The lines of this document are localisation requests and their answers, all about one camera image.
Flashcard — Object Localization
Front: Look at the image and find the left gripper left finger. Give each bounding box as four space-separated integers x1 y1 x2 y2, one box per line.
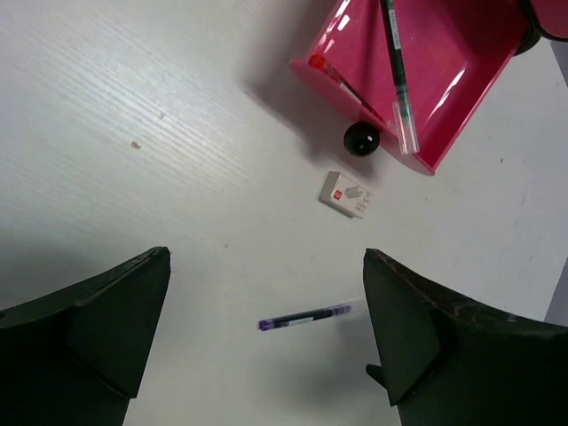
1 247 170 425

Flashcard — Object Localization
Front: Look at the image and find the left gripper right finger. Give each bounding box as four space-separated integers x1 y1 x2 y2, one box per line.
363 249 567 425

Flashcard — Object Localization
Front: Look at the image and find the pink drawer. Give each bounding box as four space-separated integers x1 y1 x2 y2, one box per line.
515 0 568 56
290 0 528 175

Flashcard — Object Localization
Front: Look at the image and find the red gel pen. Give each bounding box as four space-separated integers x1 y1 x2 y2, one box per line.
307 54 390 130

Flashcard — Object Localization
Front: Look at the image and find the purple gel pen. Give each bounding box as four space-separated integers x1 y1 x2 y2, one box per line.
257 299 364 332

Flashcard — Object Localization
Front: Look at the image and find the white eraser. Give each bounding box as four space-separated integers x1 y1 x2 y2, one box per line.
319 171 374 218

